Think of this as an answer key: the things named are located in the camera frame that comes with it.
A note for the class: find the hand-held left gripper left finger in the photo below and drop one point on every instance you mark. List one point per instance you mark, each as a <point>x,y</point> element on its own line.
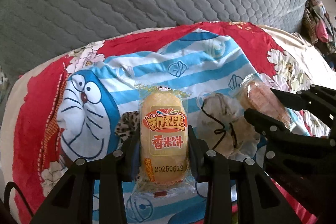
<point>131,161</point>

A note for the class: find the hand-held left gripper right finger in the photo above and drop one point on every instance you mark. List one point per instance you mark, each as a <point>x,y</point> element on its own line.
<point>195,158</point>

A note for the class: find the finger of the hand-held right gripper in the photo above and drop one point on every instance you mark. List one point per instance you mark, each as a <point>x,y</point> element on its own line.
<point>278,134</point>
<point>302,100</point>

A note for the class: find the leopard print scrunchie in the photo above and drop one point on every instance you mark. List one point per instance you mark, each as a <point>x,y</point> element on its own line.
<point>126,124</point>

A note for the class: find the clear cracker packet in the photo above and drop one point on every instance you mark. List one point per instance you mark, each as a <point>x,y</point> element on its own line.
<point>260,98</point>

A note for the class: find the yellow rice cracker packet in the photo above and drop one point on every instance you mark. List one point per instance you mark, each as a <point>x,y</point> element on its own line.
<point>164,113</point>

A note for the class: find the blue striped cartoon cloth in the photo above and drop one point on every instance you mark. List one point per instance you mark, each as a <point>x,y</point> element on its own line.
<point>183,61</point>

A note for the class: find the pile of clothing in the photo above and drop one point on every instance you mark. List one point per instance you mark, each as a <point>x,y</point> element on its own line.
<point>320,29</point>

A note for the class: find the red floral blanket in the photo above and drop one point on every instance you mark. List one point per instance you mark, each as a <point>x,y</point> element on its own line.
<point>34,108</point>

